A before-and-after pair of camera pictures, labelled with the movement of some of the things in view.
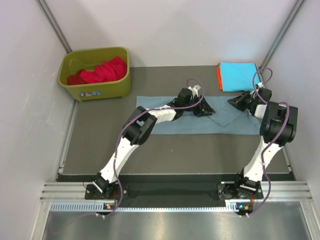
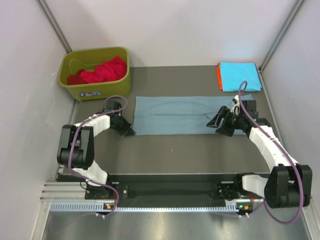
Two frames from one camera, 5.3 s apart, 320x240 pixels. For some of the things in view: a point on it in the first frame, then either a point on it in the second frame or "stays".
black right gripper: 237,101 -> 225,113
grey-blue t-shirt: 229,118 stays
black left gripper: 202,107 -> 127,125
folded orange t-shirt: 219,76 stays
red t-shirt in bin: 114,69 stays
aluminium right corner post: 281,34 stays
